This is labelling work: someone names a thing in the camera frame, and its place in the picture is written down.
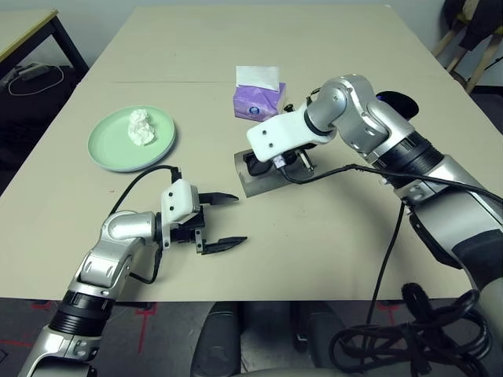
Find purple tissue pack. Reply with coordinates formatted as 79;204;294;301
232;65;288;122

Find beige side table black frame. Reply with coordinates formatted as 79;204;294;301
0;8;90;75

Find black cup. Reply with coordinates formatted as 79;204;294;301
375;90;420;119

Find black low platform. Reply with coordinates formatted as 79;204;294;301
0;64;86;174
471;84;503;137

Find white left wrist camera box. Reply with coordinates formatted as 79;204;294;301
160;179;201;228

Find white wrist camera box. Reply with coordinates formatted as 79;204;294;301
160;179;201;228
246;109;339;163

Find green plate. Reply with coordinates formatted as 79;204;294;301
86;104;177;174

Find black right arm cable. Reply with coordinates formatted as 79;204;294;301
274;156;503;327

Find wooden stool yellow seat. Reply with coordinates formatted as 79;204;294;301
431;15;498;93

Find black cable bundle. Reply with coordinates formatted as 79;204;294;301
328;281;492;377

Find black robot left leg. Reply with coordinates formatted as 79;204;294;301
190;302;244;377

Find grey power adapter white cable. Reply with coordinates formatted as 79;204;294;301
7;62;64;97

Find black sunglasses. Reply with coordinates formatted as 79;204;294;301
243;152;274;178

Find black robot leg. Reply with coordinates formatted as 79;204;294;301
190;302;244;377
292;302;343;362

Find black robot right leg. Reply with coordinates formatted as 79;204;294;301
292;302;343;362

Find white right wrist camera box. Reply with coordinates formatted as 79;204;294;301
246;109;339;163

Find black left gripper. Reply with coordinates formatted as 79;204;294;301
169;191;248;257

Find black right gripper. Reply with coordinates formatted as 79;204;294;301
270;142;318;173

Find white tissue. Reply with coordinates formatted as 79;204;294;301
127;108;156;147

